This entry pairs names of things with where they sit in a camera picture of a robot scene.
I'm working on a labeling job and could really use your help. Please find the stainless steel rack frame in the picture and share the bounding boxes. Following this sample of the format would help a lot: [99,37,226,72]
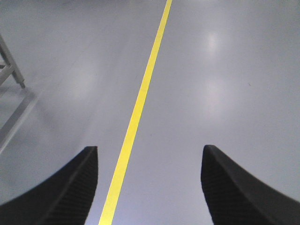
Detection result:
[0,37,37,152]

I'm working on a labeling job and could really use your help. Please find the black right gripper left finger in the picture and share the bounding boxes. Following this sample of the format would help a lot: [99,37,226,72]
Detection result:
[0,146,98,225]

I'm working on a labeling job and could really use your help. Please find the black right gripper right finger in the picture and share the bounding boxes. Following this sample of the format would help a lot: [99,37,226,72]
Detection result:
[201,145,300,225]

